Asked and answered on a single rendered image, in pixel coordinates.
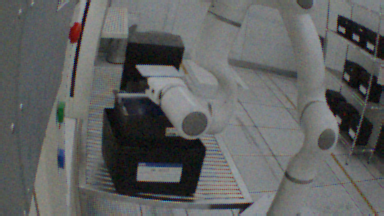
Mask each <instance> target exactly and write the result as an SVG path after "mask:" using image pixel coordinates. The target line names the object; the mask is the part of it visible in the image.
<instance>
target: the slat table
mask: <svg viewBox="0 0 384 216"><path fill-rule="evenodd" d="M122 72H123V68H111V67H109V68H106V67H93V75H92V80H91V87H90V98H89V108H88V114H87V117H88V120H82V126H81V135H80V136H81V140H80V153H79V155H80V157H79V177H78V178H79V181H78V182H79V184H78V186H79V196H80V198H79V199H80V208H81V216H90V215H89V214H90V212H89V196H95V197H101V198H103V199H110V200H116V201H119V202H127V203H132V204H139V205H149V206H154V207H166V208H183V209H184V210H185V213H186V215H187V216H191V213H190V211H189V209H201V210H213V209H219V210H225V209H240V210H239V212H238V214H237V216H239V215H240V214H241V213H242V212H243V211H244V210H246V209H247V208H248V207H250V206H251V205H252V204H253V200H252V198H251V196H250V194H249V191H248V190H247V187H246V186H245V183H244V182H243V179H242V177H241V176H240V175H241V174H240V173H239V172H238V169H237V167H236V166H235V164H234V163H235V162H234V161H233V159H232V157H231V154H230V153H229V151H228V150H227V148H226V144H225V143H224V141H223V139H222V137H221V135H220V134H211V133H205V134H208V135H205V134H204V135H203V136H204V137H199V138H200V139H201V142H202V143H203V144H204V145H205V147H206V148H207V151H206V154H207V155H206V156H205V158H204V163H203V165H209V166H202V170H201V174H200V178H199V181H198V185H197V189H201V190H196V194H197V195H190V194H189V195H187V194H169V195H164V194H152V195H143V194H139V193H124V192H117V191H116V190H112V189H109V188H115V187H114V185H111V184H113V182H112V180H108V179H111V177H110V175H109V172H108V171H106V170H107V167H106V166H103V165H106V164H105V162H102V161H104V158H102V157H103V155H102V154H101V153H102V151H101V145H102V142H98V141H101V139H100V138H102V132H101V131H102V129H99V128H102V124H103V123H102V122H103V117H101V116H103V110H104V108H114V105H115V97H114V94H113V92H112V90H113V89H117V90H119V88H120V82H121V78H122ZM180 74H181V73H180ZM181 75H182V76H183V79H181V78H178V79H180V80H182V81H183V82H186V87H188V88H190V90H191V92H192V94H193V95H194V96H196V97H198V98H201V96H200V94H199V93H198V91H197V89H196V87H195V85H194V83H193V81H192V79H191V78H190V76H189V75H188V74H181ZM101 86H102V87H101ZM107 87H108V88H107ZM95 90H96V91H95ZM101 91H102V92H101ZM108 91H109V92H108ZM119 91H121V90H119ZM119 91H118V92H119ZM104 93H105V94H104ZM107 96H108V97H107ZM109 98H110V99H109ZM97 99H98V100H97ZM104 100H105V101H104ZM91 101H92V102H91ZM98 102H99V103H98ZM105 103H106V104H105ZM91 104H93V105H91ZM105 105H106V106H105ZM91 106H93V107H91ZM98 107H100V108H98ZM91 109H92V110H91ZM98 110H99V111H98ZM90 111H91V112H90ZM96 112H98V113H96ZM94 115H96V116H94ZM91 117H93V118H91ZM98 118H101V119H98ZM94 121H96V122H94ZM90 123H92V124H90ZM97 124H100V125H97ZM93 130H96V131H93ZM93 133H96V134H93ZM95 137H96V138H95ZM91 140H94V141H91ZM205 140H209V141H205ZM89 143H91V144H89ZM95 144H99V145H95ZM209 144H214V145H209ZM90 147H94V148H90ZM212 147H215V148H212ZM98 148H99V149H98ZM92 151H97V152H92ZM213 151H217V152H213ZM89 154H90V155H89ZM216 154H218V155H216ZM92 155H97V156H92ZM211 158H217V159H211ZM91 159H98V160H91ZM89 162H91V163H89ZM208 162H209V163H208ZM219 162H222V163H219ZM92 163H96V164H92ZM99 164H101V165H99ZM89 166H91V167H89ZM214 166H217V167H214ZM93 167H94V168H93ZM96 168H102V169H96ZM103 169H104V170H103ZM206 169H214V170H206ZM218 170H221V171H218ZM91 171H95V172H91ZM96 172H98V173H96ZM100 173H106V174H100ZM202 173H203V174H202ZM208 173H216V174H208ZM226 173H228V174H226ZM107 174H108V175H107ZM221 174H222V175H221ZM89 175H93V176H89ZM95 176H96V177H95ZM97 177H103V178H97ZM204 177H205V178H204ZM208 177H217V178H208ZM226 177H229V178H226ZM105 178H108V179H105ZM221 178H222V179H221ZM88 179H91V180H88ZM93 180H94V181H93ZM95 181H100V182H95ZM205 181H215V182H205ZM225 181H228V182H225ZM102 182H106V183H109V184H106V183H102ZM218 182H220V183H218ZM231 182H232V183H231ZM88 183H90V184H92V185H88ZM94 185H98V186H102V187H107V188H102V187H98V186H94ZM207 185H211V186H207ZM222 185H225V186H222ZM212 186H217V187H212ZM226 186H230V187H226ZM230 189H231V190H230ZM209 190H211V191H209ZM218 190H226V191H218ZM232 190H235V191H232ZM210 194H220V195H210ZM221 194H232V195H221ZM235 194H237V195H235ZM88 195H89V196H88ZM153 195H158V196H153ZM161 196H173V197H181V198H169V197H161ZM185 197H189V198H204V199H186V198H185ZM213 198H219V199H221V200H216V199H213ZM226 198H234V199H226ZM235 198H239V199H235Z"/></svg>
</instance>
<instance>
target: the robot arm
mask: <svg viewBox="0 0 384 216"><path fill-rule="evenodd" d="M252 4H253V5H261V6H264V7H271V8H273V9H276V10H278V11H279V13H280V15H281V17H282V19H283V22H284V24H285V26H286V29H287V32H288V35H289V38H290V42H291V46H292V49H293V52H294V57H295V62H296V69H297V76H298V86H297V88H298V95H297V117H298V123H299V125H300V128H301V130H302V133H303V134H304V142H303V144H302V147H301V149H300V150H299V151H297V152H295V153H294V154H293V155H292V157H290V159H289V161H288V164H287V167H286V170H285V173H284V175H283V178H282V180H281V183H280V185H279V187H278V190H277V192H276V194H275V196H274V198H273V200H272V202H271V204H268V205H265V206H263V207H262V208H261V209H259V210H258V212H257V214H256V216H303V215H302V212H301V211H300V209H301V206H302V204H303V203H304V201H305V199H306V197H307V195H308V193H309V190H310V188H311V185H312V183H313V181H314V179H315V177H316V174H317V171H318V168H319V167H320V165H321V164H322V162H323V161H324V160H325V159H326V158H327V157H328V156H330V154H331V153H332V152H333V150H334V148H335V146H336V143H337V140H338V134H339V129H338V124H337V120H336V118H335V116H334V115H333V114H332V113H331V111H330V109H329V107H328V106H327V102H326V100H325V87H324V84H325V63H324V59H323V52H322V46H321V43H320V39H319V36H318V33H317V30H316V28H315V26H314V24H313V22H312V20H311V18H310V15H309V14H310V13H312V12H313V11H314V10H315V7H316V0H213V1H212V2H211V4H210V7H209V9H208V10H207V14H206V16H205V17H204V19H203V22H202V25H201V27H200V29H199V31H198V33H197V35H196V36H197V37H196V39H195V41H194V43H193V46H192V48H191V52H190V58H191V59H192V61H193V62H194V63H196V64H197V65H198V66H200V67H201V68H204V69H205V70H207V71H209V72H210V73H212V74H213V75H214V76H215V77H216V78H217V81H218V91H217V94H216V97H215V98H214V100H213V101H209V100H205V99H202V98H198V97H196V96H194V95H193V94H192V93H191V92H190V91H189V90H188V89H187V87H186V82H183V81H182V80H180V79H177V78H166V77H148V76H147V77H146V79H145V80H140V81H139V86H141V87H144V88H147V89H145V93H146V94H147V96H148V97H149V98H150V99H151V100H152V101H154V102H155V103H157V104H158V105H160V107H161V109H162V110H163V113H164V114H165V116H166V117H167V118H168V119H169V120H170V122H171V123H172V124H173V126H174V127H175V129H176V130H177V132H178V133H179V134H180V135H181V136H183V137H184V138H187V139H196V138H199V137H201V136H203V135H204V134H205V133H211V134H219V133H221V132H222V131H224V130H225V128H226V127H227V125H228V123H229V121H230V119H231V117H232V116H233V111H234V108H235V106H236V103H237V100H238V85H237V81H236V78H235V76H234V75H233V72H232V70H231V68H230V66H229V64H228V58H229V53H230V52H231V49H232V46H233V45H234V42H235V39H236V38H237V34H238V32H239V31H240V30H239V29H240V27H241V26H242V25H241V24H242V23H243V20H244V18H245V15H246V14H247V13H246V12H247V10H248V8H249V7H250V6H251V5H252Z"/></svg>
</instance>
